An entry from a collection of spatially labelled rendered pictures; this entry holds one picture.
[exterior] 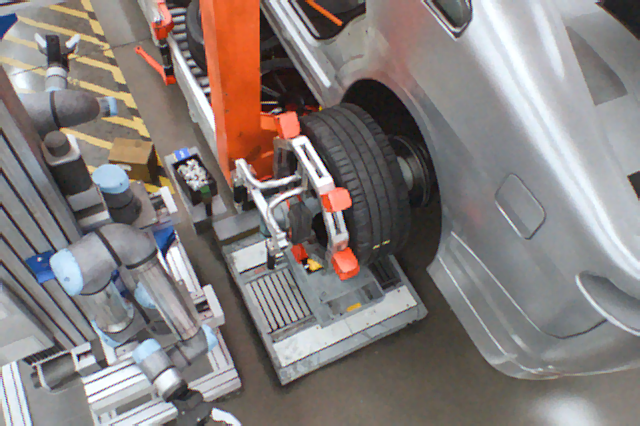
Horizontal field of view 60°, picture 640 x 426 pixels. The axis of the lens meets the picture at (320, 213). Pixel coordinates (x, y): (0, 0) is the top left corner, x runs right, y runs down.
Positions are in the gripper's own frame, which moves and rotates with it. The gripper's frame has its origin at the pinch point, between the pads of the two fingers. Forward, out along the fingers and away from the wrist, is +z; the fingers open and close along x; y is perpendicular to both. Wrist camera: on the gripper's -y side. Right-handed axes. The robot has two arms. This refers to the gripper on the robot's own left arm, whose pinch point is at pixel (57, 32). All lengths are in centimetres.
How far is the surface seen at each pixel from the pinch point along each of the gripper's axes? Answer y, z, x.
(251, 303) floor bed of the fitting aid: 107, -74, 75
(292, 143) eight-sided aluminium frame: 1, -58, 81
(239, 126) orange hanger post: 20, -32, 67
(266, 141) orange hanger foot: 37, -27, 82
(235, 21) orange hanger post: -33, -32, 61
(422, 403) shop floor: 105, -138, 149
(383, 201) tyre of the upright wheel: 1, -86, 109
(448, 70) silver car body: -52, -75, 116
